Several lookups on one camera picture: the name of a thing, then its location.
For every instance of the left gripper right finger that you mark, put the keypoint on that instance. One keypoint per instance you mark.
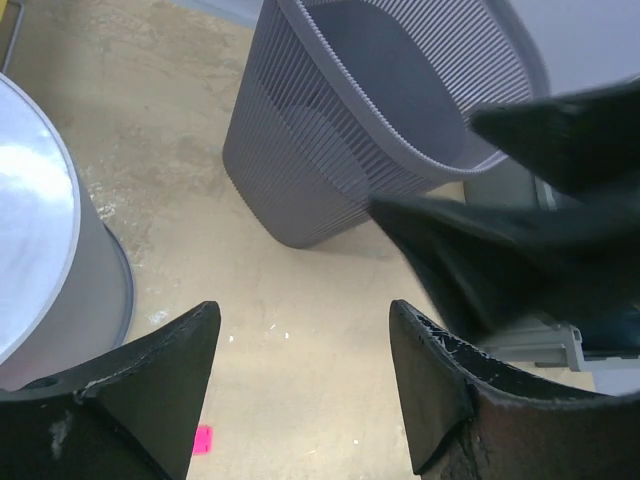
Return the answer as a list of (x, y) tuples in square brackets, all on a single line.
[(468, 415)]

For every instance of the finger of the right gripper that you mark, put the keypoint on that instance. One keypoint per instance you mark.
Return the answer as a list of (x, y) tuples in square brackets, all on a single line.
[(487, 269), (581, 144)]

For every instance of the dark grey mesh basket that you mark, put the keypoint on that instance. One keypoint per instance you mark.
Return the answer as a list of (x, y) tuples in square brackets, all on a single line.
[(343, 99)]

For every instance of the pink plastic clip tool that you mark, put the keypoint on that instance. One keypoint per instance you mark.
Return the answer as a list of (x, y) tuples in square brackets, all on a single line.
[(203, 440)]

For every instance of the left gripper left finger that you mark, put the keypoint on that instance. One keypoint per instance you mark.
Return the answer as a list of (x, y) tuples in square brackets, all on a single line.
[(131, 413)]

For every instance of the grey rectangular plastic crate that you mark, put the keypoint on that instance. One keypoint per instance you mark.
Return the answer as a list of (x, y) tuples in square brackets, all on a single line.
[(609, 351)]

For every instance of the light grey round bin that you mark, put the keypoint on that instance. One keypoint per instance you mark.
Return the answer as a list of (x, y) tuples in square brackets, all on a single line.
[(67, 288)]

